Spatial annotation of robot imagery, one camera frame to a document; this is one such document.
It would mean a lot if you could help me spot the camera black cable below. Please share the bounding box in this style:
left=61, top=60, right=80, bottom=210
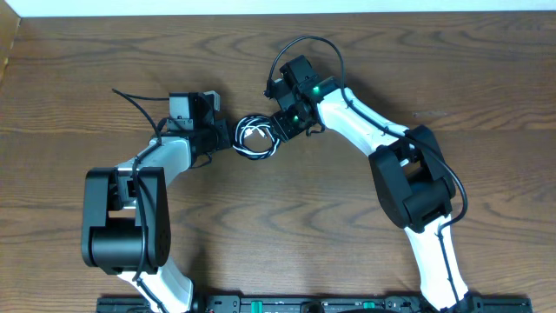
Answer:
left=265, top=35, right=469, bottom=313
left=111, top=88, right=171, bottom=313

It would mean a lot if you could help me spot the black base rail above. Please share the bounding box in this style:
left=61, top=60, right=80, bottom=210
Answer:
left=95, top=294, right=533, bottom=313

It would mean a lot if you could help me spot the white cable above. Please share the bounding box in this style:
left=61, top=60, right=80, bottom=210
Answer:
left=234, top=117, right=279, bottom=158

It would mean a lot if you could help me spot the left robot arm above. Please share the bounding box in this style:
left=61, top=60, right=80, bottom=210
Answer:
left=81, top=90, right=231, bottom=312

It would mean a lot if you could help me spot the right camera black cable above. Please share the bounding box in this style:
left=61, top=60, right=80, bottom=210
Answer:
left=265, top=35, right=469, bottom=313

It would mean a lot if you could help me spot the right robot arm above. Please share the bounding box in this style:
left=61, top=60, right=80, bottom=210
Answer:
left=264, top=56, right=468, bottom=311

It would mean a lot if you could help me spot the left camera black cable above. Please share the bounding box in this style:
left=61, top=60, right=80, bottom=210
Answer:
left=111, top=88, right=171, bottom=313

